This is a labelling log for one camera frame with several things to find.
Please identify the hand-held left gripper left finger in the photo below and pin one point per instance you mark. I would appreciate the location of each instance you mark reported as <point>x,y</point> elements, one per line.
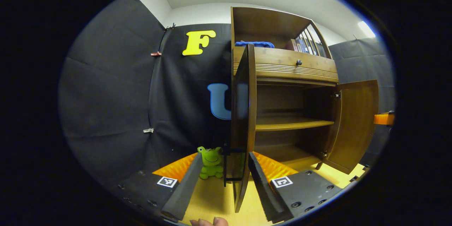
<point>183,194</point>

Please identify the wooden cabinet drawer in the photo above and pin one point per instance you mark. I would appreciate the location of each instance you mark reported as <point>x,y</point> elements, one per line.
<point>279,61</point>

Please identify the red cloth clip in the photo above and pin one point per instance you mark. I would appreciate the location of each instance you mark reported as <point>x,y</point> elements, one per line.
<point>156,54</point>

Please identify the wooden double-door shoe cabinet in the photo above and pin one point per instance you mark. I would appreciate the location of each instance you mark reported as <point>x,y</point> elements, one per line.
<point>268,24</point>

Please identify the wooden inner shelf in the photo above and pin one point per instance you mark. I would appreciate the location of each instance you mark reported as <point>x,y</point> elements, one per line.
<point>289,123</point>

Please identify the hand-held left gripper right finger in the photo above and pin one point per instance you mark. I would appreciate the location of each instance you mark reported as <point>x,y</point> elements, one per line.
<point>263,190</point>

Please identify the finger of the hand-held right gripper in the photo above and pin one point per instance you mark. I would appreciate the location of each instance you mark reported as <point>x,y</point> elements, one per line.
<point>383,119</point>

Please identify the wooden cabinet door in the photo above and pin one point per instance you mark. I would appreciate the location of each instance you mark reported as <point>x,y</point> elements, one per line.
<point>353,123</point>
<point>243,113</point>

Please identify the ceiling light panel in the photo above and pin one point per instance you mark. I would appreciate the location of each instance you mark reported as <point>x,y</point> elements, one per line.
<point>366,29</point>

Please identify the green frog toy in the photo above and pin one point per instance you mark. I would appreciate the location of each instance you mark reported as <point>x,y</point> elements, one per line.
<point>211,162</point>

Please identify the dark cloth clip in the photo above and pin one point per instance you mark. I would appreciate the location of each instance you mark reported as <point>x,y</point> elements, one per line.
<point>171,26</point>

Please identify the dark brown shelf book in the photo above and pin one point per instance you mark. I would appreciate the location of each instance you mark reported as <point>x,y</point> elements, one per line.
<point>291,45</point>

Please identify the white cloth clip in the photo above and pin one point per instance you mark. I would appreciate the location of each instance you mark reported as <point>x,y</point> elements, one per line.
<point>148,130</point>

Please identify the blue folded towel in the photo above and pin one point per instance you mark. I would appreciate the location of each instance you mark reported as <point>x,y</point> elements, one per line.
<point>254,44</point>

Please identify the black backdrop cloth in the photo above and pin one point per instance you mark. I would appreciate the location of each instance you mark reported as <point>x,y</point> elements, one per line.
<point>106,95</point>

